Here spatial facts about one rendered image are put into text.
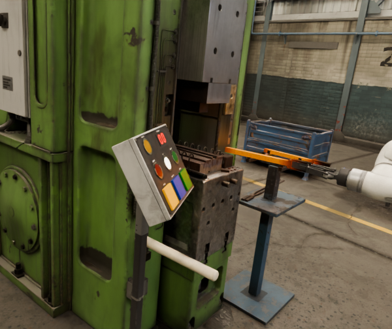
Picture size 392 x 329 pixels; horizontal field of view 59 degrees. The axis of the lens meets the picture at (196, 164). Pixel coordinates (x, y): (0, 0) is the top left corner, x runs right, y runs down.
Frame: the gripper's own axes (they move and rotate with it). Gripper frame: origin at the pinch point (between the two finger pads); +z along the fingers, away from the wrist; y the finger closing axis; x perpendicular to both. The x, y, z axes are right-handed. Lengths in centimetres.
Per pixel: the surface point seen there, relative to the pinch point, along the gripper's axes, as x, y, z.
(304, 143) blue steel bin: -54, 354, 118
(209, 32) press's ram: 50, -16, 45
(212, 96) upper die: 23, -9, 44
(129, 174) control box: 2, -74, 27
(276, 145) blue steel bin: -67, 355, 159
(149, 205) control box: -7, -71, 21
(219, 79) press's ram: 31, -4, 45
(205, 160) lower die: -7.9, -7.5, 44.5
